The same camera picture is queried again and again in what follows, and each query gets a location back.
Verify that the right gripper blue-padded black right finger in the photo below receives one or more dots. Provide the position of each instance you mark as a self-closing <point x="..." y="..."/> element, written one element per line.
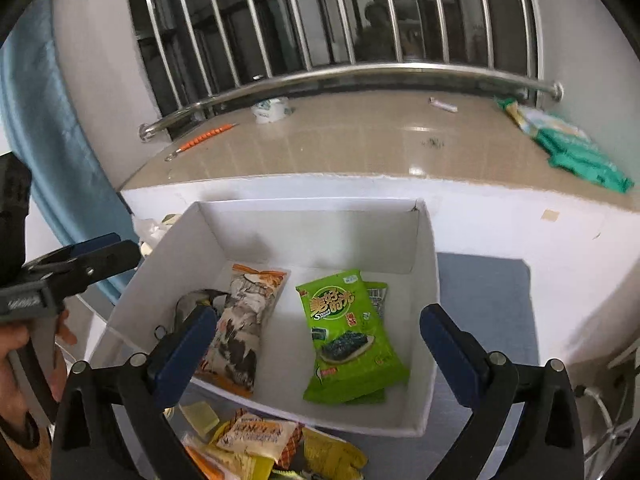
<point x="546" y="444"/>

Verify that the small white wrapper on sill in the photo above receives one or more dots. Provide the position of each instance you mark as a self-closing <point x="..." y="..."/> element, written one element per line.
<point x="447" y="107"/>

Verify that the crumpled white wrapper on sill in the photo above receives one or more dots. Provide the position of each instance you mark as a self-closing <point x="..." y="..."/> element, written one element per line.
<point x="272" y="110"/>

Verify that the green seaweed snack packet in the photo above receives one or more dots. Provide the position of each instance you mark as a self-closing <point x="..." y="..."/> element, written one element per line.
<point x="354" y="360"/>

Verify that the pale yellow small packet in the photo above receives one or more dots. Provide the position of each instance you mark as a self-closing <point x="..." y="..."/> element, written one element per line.
<point x="200" y="416"/>

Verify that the steel window guard rail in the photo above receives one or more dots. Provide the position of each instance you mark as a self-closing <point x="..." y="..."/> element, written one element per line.
<point x="204" y="57"/>

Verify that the yellow snack packet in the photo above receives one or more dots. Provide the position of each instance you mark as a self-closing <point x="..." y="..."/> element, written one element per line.
<point x="332" y="457"/>

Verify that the white cardboard box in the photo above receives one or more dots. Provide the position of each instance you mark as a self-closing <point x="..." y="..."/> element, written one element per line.
<point x="386" y="239"/>

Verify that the beige orange waffle snack packet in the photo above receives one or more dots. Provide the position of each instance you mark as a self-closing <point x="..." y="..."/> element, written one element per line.
<point x="252" y="435"/>

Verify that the blue curtain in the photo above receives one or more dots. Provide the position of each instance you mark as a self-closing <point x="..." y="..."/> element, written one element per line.
<point x="69" y="185"/>

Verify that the green plastic package on sill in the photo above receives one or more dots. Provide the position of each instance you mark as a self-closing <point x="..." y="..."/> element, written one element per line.
<point x="567" y="146"/>

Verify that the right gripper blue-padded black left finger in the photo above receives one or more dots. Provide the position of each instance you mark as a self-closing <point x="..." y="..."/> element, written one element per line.
<point x="88" y="443"/>

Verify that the orange pen on sill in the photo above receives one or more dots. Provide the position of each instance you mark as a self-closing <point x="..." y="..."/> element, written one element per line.
<point x="199" y="140"/>

